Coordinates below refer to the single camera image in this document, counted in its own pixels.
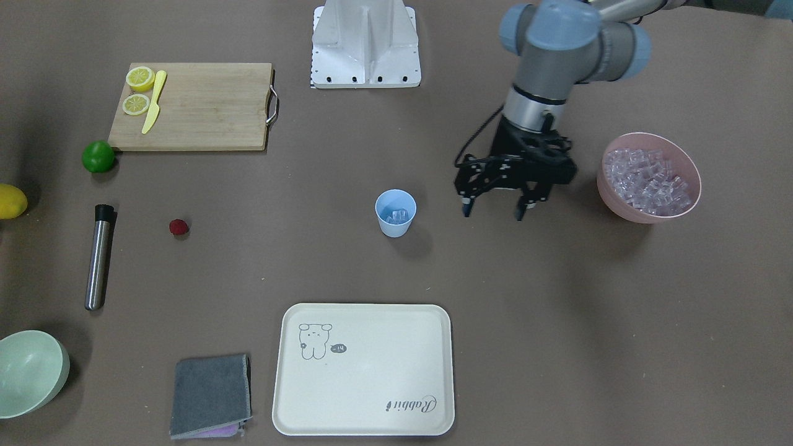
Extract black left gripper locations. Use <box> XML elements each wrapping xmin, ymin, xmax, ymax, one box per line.
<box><xmin>453</xmin><ymin>118</ymin><xmax>577</xmax><ymax>221</ymax></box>

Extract red strawberry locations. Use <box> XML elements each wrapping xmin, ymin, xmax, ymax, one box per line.
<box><xmin>168</xmin><ymin>219</ymin><xmax>190</xmax><ymax>237</ymax></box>

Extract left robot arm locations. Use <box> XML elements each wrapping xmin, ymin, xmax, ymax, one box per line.
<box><xmin>454</xmin><ymin>1</ymin><xmax>791</xmax><ymax>221</ymax></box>

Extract light blue plastic cup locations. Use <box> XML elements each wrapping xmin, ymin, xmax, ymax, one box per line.
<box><xmin>374</xmin><ymin>189</ymin><xmax>417</xmax><ymax>238</ymax></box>

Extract pink bowl of ice cubes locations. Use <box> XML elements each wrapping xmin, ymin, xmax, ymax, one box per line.
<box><xmin>597</xmin><ymin>132</ymin><xmax>701</xmax><ymax>225</ymax></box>

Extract cream rabbit tray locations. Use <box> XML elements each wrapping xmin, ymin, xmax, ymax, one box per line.
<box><xmin>271</xmin><ymin>303</ymin><xmax>455</xmax><ymax>437</ymax></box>

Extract grey folded cloth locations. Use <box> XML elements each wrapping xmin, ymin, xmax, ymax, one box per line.
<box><xmin>169</xmin><ymin>353</ymin><xmax>252</xmax><ymax>440</ymax></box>

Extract yellow plastic knife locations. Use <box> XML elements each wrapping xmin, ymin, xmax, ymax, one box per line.
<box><xmin>141</xmin><ymin>70</ymin><xmax>167</xmax><ymax>134</ymax></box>

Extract lemon slice lower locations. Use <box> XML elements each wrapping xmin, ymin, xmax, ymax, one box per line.
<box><xmin>121</xmin><ymin>94</ymin><xmax>151</xmax><ymax>116</ymax></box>

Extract lemon slice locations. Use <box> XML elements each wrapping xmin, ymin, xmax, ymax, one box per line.
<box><xmin>121</xmin><ymin>94</ymin><xmax>151</xmax><ymax>116</ymax></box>
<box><xmin>125</xmin><ymin>66</ymin><xmax>156</xmax><ymax>93</ymax></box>

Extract lemon slice upper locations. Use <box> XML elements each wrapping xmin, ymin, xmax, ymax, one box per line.
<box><xmin>125</xmin><ymin>66</ymin><xmax>156</xmax><ymax>93</ymax></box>

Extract steel muddler black tip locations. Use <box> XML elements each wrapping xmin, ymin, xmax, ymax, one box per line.
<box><xmin>84</xmin><ymin>204</ymin><xmax>116</xmax><ymax>311</ymax></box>

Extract green lime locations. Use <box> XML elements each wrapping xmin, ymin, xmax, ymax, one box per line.
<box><xmin>81</xmin><ymin>139</ymin><xmax>116</xmax><ymax>174</ymax></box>

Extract yellow lemon near lime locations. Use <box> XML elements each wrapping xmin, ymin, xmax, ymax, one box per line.
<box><xmin>0</xmin><ymin>183</ymin><xmax>28</xmax><ymax>219</ymax></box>

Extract mint green bowl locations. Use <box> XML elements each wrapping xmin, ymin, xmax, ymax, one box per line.
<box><xmin>1</xmin><ymin>330</ymin><xmax>71</xmax><ymax>419</ymax></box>

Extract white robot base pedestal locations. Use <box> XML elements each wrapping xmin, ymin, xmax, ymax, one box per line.
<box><xmin>310</xmin><ymin>1</ymin><xmax>422</xmax><ymax>89</ymax></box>

